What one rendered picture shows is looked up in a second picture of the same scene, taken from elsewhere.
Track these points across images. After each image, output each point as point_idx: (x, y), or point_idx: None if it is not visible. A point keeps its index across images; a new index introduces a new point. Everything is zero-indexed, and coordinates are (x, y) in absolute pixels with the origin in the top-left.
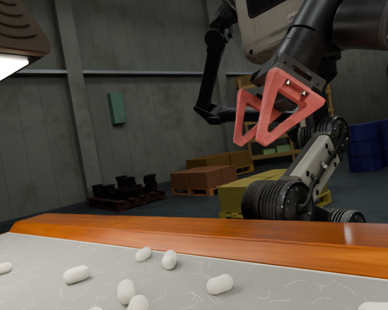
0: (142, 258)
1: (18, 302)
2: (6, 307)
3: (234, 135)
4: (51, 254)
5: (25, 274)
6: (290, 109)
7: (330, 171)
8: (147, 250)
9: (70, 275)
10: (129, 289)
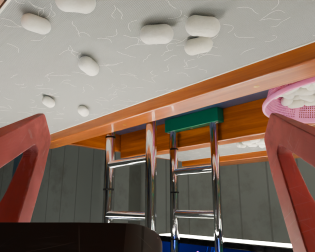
0: (49, 22)
1: (119, 79)
2: (123, 82)
3: (46, 157)
4: None
5: (55, 87)
6: (25, 222)
7: None
8: (35, 24)
9: (97, 70)
10: (169, 37)
